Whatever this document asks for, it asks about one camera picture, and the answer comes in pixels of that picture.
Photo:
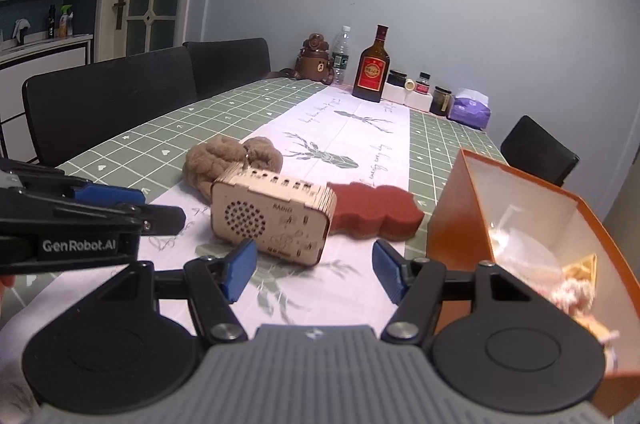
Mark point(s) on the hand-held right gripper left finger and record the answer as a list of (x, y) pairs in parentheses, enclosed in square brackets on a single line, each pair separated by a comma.
[(240, 271)]

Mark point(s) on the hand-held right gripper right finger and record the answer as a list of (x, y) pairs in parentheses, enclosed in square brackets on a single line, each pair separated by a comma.
[(387, 271)]

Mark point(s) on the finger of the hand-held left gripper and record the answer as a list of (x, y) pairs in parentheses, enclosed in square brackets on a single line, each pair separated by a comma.
[(107, 195), (160, 218)]

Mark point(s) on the orange cardboard box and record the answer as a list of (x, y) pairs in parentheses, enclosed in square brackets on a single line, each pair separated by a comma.
[(452, 224)]

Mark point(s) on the clear plastic bag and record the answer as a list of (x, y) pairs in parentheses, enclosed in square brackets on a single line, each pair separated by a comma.
[(522, 249)]

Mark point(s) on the dark red sponge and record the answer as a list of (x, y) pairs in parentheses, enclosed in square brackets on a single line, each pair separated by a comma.
[(375, 211)]

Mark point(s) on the wooden radio box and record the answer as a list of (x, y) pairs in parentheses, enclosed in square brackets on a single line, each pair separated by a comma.
[(280, 219)]

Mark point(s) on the brown plush toy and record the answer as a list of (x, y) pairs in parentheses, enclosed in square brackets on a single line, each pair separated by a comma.
[(220, 161)]

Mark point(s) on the black chair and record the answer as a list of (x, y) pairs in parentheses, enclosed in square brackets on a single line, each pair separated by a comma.
[(537, 151), (230, 64), (110, 99)]

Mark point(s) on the white counter cabinet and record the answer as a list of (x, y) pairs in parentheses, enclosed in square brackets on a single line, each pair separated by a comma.
[(45, 74)]

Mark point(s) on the white deer print table runner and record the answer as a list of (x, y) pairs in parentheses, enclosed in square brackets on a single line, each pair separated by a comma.
[(350, 139)]

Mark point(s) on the white rectangular box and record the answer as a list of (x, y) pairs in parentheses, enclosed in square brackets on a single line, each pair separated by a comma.
[(407, 98)]

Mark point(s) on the spray bottle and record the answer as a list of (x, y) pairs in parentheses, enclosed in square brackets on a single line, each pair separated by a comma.
[(65, 21)]

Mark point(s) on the dark glass jar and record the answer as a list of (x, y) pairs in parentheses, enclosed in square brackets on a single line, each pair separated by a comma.
[(441, 101)]

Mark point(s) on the black slim bottle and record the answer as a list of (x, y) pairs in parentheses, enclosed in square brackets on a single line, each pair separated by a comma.
[(51, 23)]

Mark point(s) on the purple tissue pack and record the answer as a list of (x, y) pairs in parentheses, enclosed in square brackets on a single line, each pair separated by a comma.
[(471, 108)]

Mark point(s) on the small white cup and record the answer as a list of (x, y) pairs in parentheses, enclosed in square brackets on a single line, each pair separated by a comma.
[(411, 85)]

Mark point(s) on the pink crochet item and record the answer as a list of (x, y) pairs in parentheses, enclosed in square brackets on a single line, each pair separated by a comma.
[(575, 296)]

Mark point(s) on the small red label bottle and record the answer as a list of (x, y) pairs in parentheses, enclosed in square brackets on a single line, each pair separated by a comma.
[(424, 83)]

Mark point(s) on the black lidded jar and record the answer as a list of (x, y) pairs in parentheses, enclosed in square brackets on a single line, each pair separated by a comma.
[(396, 78)]

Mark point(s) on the yellow packet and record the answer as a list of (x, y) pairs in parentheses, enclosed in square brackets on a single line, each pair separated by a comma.
[(586, 266)]

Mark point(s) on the dark liquor bottle red label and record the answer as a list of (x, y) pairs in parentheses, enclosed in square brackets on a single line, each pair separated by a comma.
[(371, 69)]

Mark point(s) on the brown bear bottle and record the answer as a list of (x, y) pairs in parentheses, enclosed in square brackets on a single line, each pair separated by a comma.
[(314, 60)]

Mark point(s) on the clear plastic water bottle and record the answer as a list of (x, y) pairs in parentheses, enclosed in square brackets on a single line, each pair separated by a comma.
[(341, 54)]

